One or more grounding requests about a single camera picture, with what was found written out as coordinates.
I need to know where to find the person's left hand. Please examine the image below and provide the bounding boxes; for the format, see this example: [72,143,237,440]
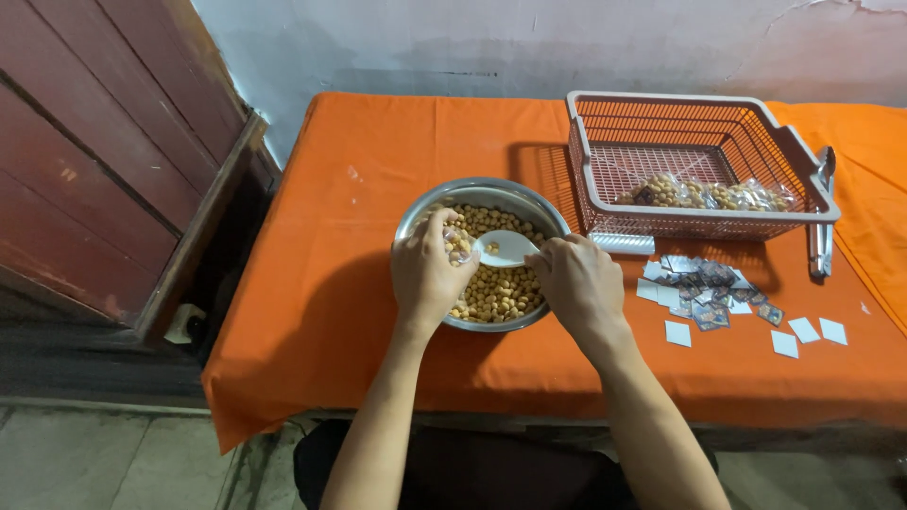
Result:
[390,207,481,334]

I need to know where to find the person's right hand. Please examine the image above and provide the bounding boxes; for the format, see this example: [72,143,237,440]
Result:
[524,234,632,351]

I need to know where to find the small clear plastic bag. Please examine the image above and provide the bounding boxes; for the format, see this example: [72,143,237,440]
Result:
[441,224,477,267]

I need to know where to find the white plastic spoon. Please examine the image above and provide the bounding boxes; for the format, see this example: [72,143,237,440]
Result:
[471,229,544,269]

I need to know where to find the heap of tan snack balls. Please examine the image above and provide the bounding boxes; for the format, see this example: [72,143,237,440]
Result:
[443,204,548,325]

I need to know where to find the orange tablecloth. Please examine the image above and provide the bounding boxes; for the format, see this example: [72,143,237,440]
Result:
[202,91,907,455]

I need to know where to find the round steel bowl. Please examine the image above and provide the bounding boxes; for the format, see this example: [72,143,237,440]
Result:
[392,177,573,334]

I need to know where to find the pile of paper labels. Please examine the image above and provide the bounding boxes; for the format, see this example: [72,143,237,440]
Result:
[635,254,848,360]

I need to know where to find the clear filled snack packet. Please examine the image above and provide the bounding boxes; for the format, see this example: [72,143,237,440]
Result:
[737,178,797,213]
[700,181,746,211]
[614,173,704,211]

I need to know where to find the person's black trousers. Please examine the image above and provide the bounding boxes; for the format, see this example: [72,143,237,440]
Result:
[293,418,721,510]

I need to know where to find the steel tongs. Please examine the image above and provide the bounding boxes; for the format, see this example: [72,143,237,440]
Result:
[809,145,838,279]

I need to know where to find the pink plastic basket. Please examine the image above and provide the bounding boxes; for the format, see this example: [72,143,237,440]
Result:
[565,91,842,242]

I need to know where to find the red-brown wooden door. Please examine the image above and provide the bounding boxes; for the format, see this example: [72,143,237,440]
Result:
[0,0,282,349]

